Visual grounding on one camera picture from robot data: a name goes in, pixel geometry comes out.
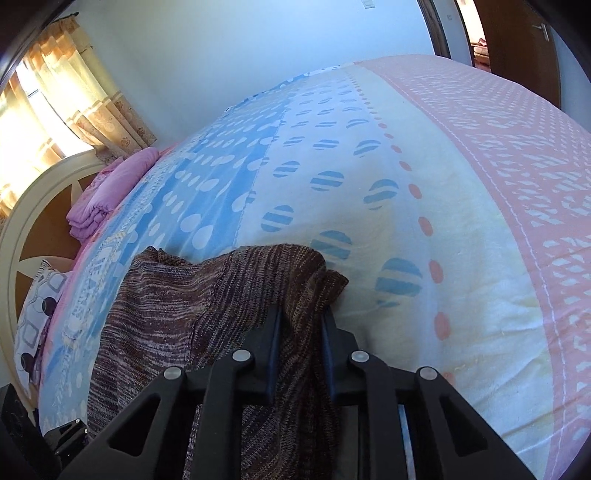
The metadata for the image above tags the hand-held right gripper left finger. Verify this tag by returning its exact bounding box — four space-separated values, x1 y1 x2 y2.
58 307 283 480

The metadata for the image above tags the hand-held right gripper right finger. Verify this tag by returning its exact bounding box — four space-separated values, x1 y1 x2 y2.
321 309 539 480

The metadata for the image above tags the brown knit sweater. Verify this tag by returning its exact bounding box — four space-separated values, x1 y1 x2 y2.
85 244 349 480

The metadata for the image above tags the black box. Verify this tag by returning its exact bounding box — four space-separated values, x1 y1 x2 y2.
0 383 40 462

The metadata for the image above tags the white patterned pillow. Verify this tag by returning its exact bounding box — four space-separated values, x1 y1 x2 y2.
14 258 70 384

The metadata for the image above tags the blue polka dot bed sheet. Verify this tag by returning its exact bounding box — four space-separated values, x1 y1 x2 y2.
37 54 591 480

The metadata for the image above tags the cream and wood headboard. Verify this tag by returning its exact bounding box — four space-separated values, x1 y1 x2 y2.
0 150 109 407

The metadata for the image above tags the folded purple quilt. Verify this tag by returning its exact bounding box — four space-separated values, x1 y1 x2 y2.
66 147 161 241

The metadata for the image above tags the orange patterned curtain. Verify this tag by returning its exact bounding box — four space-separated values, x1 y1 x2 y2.
0 32 158 217

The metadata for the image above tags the patterned sofa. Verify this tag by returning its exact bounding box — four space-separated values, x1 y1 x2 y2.
472 39 491 70

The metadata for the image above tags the brown wooden door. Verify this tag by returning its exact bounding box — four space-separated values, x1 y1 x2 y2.
473 0 561 109

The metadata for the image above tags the dark door frame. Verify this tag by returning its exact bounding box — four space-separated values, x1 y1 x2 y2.
418 0 476 68

